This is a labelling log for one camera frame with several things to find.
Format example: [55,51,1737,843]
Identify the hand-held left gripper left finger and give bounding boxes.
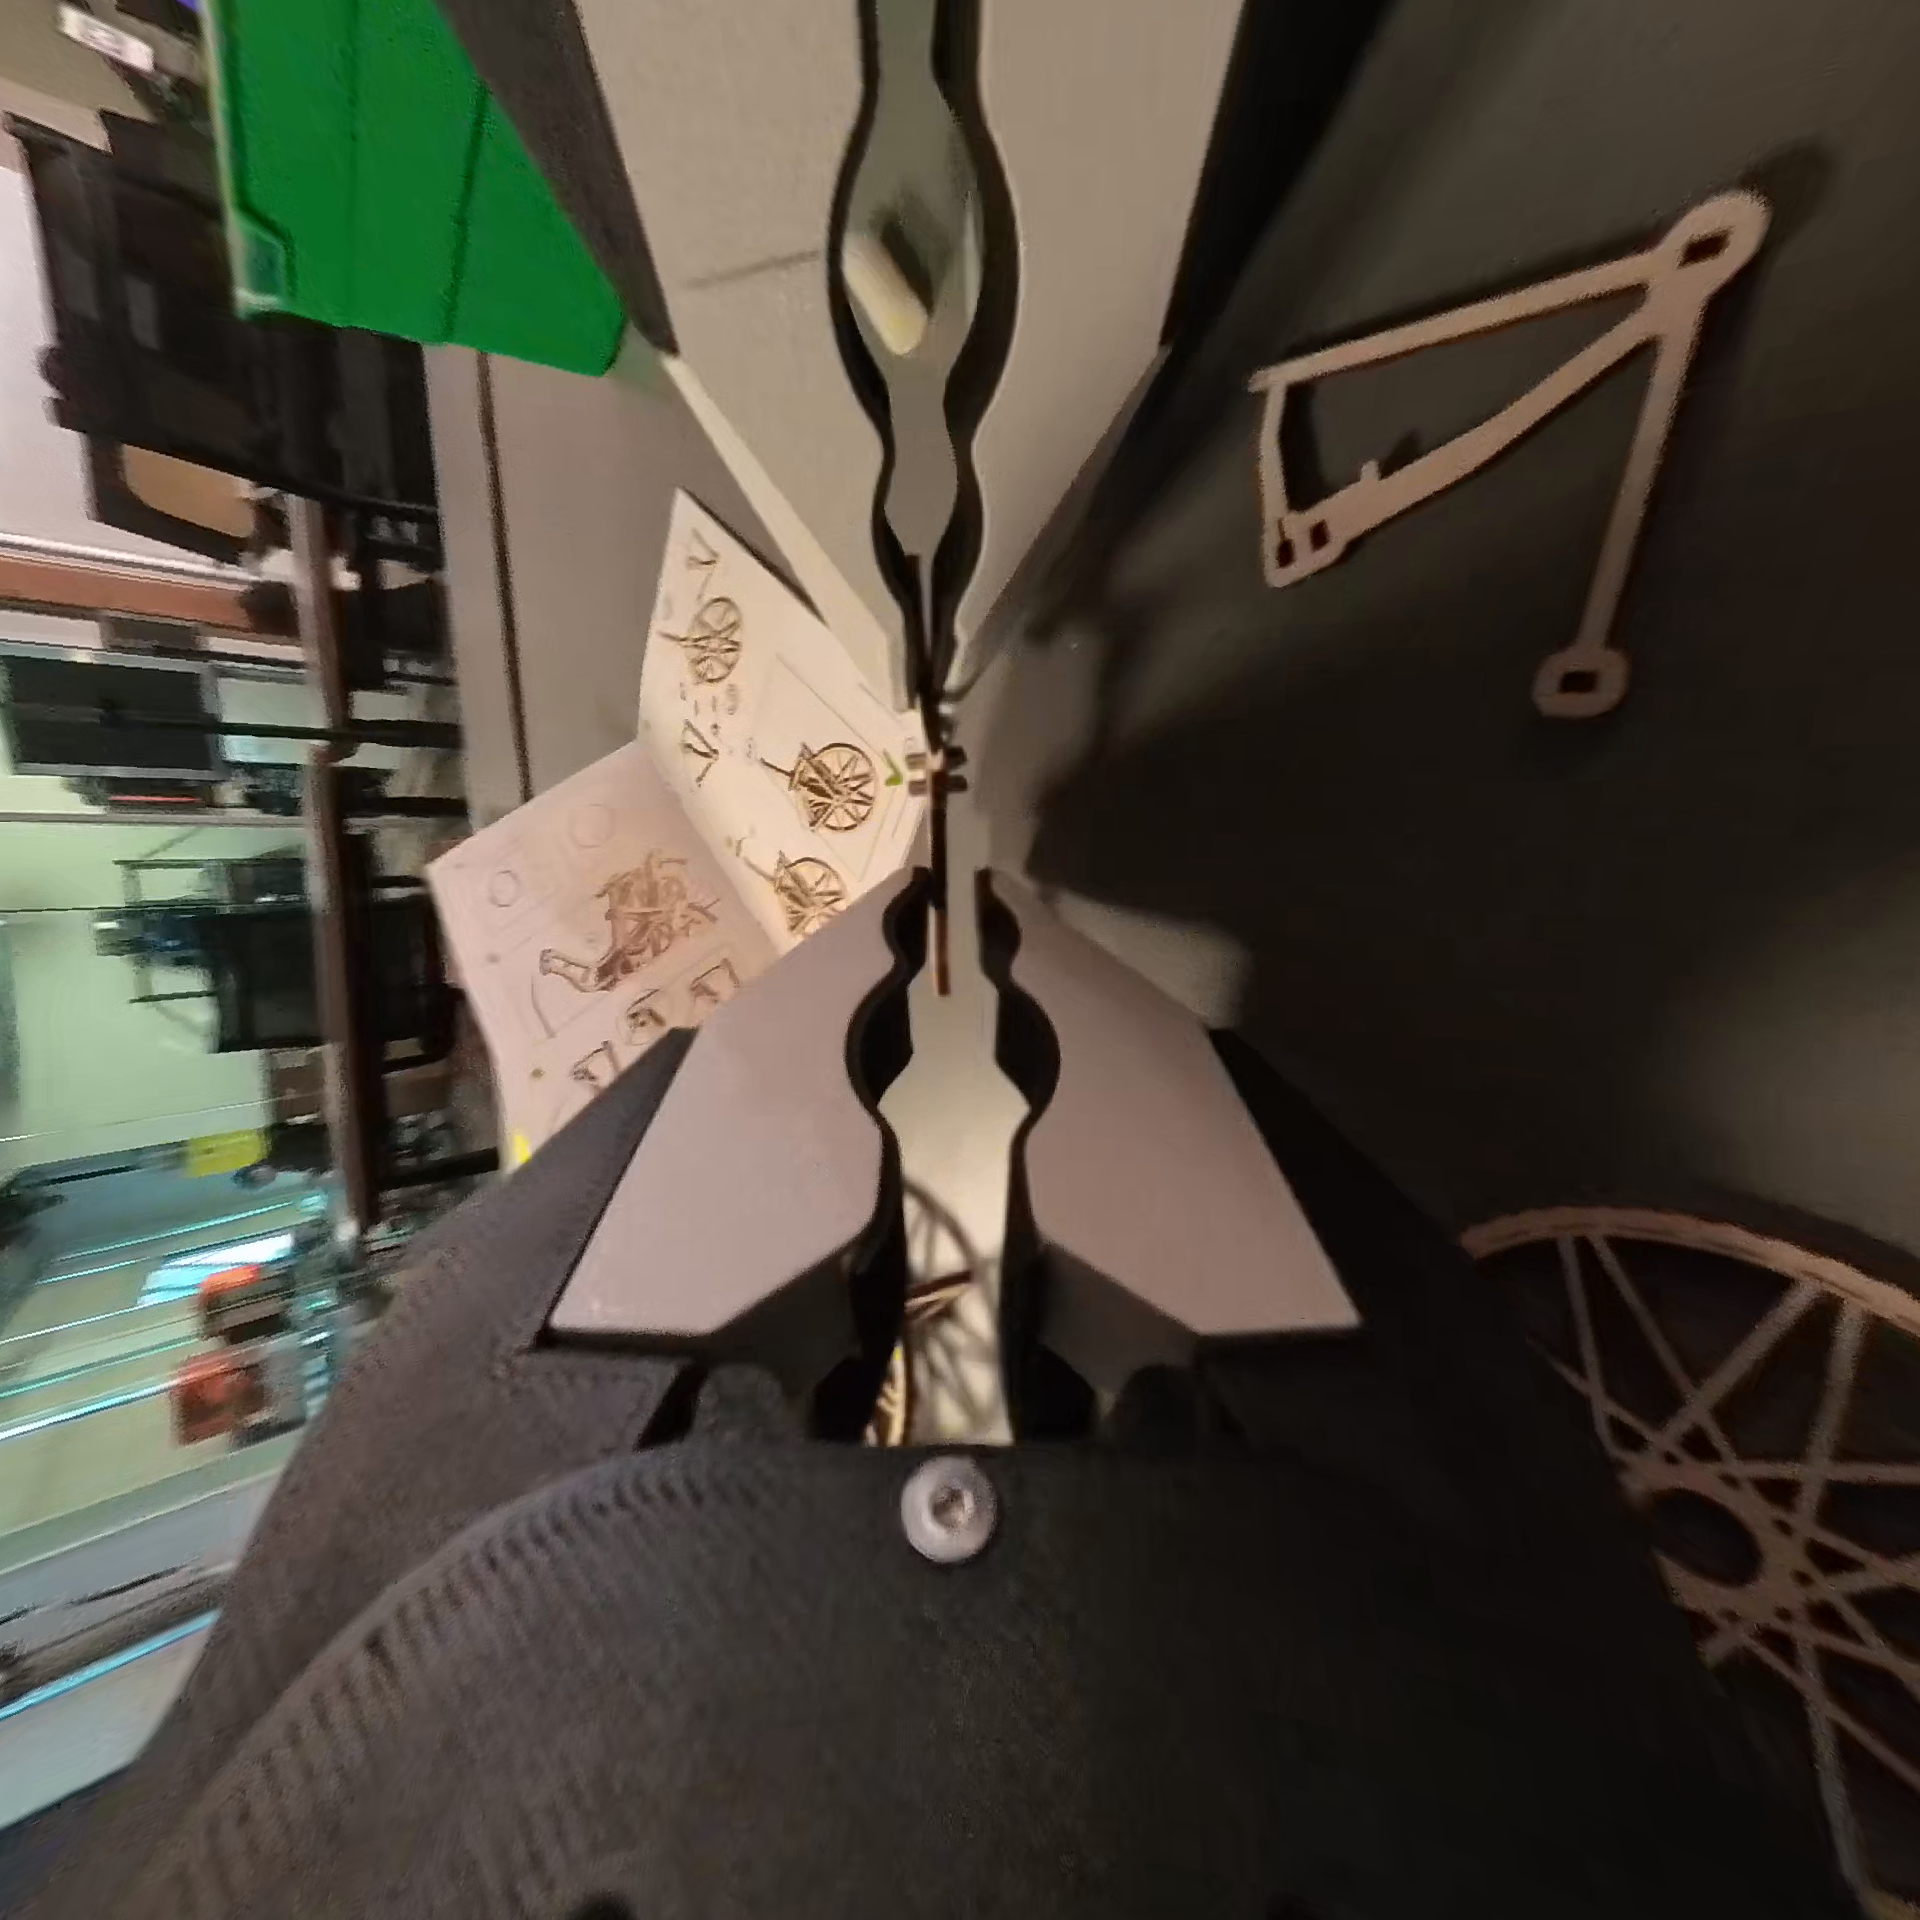
[547,865,936,1339]

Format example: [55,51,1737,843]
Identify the triangular wooden frame part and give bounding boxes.
[1248,192,1773,721]

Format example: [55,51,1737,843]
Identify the small white wax cylinder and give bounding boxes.
[841,186,962,360]

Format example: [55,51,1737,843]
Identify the wooden spoked wheel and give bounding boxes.
[876,1184,1004,1446]
[1463,1205,1920,1920]

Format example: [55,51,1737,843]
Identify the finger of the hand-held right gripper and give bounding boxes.
[588,0,929,710]
[931,0,1251,710]

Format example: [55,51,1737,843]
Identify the green plastic bin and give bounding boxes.
[202,0,631,378]

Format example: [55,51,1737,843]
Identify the curved wooden model part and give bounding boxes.
[923,682,962,995]

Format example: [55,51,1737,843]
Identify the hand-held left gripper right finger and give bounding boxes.
[975,865,1362,1375]

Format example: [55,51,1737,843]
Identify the white instruction booklet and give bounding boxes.
[425,485,936,1150]

